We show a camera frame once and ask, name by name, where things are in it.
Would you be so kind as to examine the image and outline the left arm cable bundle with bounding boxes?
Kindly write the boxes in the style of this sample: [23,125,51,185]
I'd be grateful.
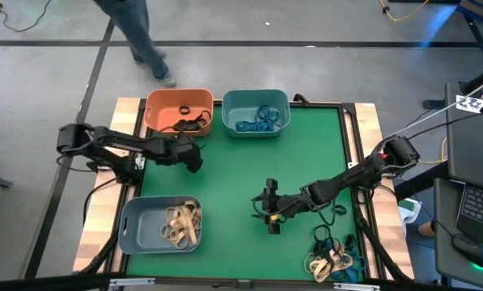
[78,176,123,276]

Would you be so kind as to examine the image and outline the dark laptop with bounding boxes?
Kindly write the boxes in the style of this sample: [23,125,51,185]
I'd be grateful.
[445,80,483,254]

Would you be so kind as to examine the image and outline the blue metal frame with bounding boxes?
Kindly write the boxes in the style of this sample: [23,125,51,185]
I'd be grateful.
[457,0,483,29]

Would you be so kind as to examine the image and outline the black computer mouse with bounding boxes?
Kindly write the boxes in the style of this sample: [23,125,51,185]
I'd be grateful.
[451,233,483,269]

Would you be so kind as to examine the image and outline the person's leg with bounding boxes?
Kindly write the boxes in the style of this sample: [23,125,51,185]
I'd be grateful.
[417,220,437,238]

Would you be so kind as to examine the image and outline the thin black rubber band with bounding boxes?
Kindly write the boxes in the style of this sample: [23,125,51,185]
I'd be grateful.
[313,225,335,259]

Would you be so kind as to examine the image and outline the black stand leg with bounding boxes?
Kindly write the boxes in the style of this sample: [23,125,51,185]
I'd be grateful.
[422,60,483,110]

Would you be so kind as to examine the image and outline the person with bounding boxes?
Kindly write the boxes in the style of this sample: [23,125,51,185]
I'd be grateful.
[93,0,177,88]

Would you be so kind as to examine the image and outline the green table mat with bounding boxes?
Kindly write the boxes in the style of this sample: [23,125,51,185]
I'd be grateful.
[125,103,366,283]

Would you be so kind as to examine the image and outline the black aluminium table frame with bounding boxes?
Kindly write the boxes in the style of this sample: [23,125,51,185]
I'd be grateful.
[103,98,388,284]

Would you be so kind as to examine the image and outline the thin blue rubber band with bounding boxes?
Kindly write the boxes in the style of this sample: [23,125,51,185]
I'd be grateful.
[235,120,275,134]

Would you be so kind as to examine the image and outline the black floor tape strip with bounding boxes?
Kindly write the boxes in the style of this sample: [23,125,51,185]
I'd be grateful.
[0,39,481,49]
[22,18,117,280]

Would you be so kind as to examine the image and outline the orange plastic basket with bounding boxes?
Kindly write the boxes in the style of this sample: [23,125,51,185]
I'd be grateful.
[145,88,215,138]

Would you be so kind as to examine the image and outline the white rod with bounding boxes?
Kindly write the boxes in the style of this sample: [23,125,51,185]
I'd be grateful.
[390,71,483,138]

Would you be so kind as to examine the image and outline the teal plastic basket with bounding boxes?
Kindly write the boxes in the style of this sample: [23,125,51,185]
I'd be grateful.
[221,89,292,139]

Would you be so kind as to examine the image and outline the white patterned tag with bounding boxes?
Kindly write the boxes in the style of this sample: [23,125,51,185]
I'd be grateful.
[455,94,483,115]

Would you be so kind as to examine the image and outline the grey-blue plastic basket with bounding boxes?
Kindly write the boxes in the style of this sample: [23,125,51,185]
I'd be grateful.
[117,195,203,255]

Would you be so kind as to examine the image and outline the white green shoe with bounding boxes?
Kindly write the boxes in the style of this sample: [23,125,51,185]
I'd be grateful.
[397,197,423,226]

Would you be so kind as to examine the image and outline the black camera gantry frame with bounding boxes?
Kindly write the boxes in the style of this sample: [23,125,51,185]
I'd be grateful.
[0,273,483,291]

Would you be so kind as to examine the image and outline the dark table-edge fitting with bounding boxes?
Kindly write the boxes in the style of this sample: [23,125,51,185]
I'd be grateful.
[292,93,311,108]

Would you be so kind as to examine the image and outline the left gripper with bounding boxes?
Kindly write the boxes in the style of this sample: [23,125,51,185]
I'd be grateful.
[155,132,205,174]

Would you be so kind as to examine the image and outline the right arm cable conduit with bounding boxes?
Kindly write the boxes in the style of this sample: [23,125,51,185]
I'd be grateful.
[352,189,414,283]

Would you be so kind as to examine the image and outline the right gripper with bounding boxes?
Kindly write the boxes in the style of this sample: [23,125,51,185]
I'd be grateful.
[251,178,313,235]

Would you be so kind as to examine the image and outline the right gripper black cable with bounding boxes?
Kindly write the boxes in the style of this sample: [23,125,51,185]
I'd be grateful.
[316,201,338,226]

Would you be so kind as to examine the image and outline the black desk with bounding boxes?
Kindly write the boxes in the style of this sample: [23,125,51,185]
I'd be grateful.
[434,80,483,291]

